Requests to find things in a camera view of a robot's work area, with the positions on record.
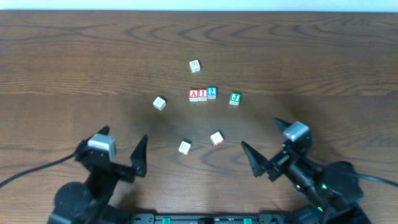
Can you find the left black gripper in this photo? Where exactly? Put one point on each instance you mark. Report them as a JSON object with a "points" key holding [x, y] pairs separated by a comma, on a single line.
{"points": [[112, 168]]}

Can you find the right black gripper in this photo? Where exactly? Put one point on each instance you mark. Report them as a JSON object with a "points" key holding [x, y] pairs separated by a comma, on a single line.
{"points": [[277, 162]]}

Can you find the yellow letter C block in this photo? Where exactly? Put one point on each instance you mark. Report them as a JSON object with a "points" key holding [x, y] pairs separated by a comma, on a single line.
{"points": [[159, 103]]}

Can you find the blue number 2 block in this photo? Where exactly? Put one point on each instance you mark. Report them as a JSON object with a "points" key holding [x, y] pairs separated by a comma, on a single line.
{"points": [[211, 92]]}

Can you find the red letter I block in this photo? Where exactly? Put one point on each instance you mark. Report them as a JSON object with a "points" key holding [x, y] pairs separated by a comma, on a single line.
{"points": [[202, 95]]}

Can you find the red letter A block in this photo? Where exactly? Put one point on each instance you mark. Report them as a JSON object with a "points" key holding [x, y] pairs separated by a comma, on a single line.
{"points": [[193, 95]]}

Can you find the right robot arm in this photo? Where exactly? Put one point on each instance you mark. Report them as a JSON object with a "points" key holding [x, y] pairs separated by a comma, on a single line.
{"points": [[332, 190]]}

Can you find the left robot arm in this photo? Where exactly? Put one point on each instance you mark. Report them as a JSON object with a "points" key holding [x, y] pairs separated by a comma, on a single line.
{"points": [[88, 202]]}

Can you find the wooden block red side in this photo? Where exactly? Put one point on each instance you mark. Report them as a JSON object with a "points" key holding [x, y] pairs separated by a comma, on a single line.
{"points": [[217, 138]]}

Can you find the green letter J block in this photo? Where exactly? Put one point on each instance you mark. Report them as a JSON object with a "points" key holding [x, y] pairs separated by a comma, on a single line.
{"points": [[235, 98]]}

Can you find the plain wooden block lower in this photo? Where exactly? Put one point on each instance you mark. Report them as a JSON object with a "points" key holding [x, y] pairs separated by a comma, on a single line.
{"points": [[184, 147]]}

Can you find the plain wooden block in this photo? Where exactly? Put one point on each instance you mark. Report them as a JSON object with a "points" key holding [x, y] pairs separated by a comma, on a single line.
{"points": [[194, 66], [184, 147]]}

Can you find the plain wooden block top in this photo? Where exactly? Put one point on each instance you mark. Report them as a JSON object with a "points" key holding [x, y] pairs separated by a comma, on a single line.
{"points": [[194, 66]]}

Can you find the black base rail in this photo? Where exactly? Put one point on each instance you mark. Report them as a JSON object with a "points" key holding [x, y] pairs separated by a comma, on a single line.
{"points": [[205, 219]]}

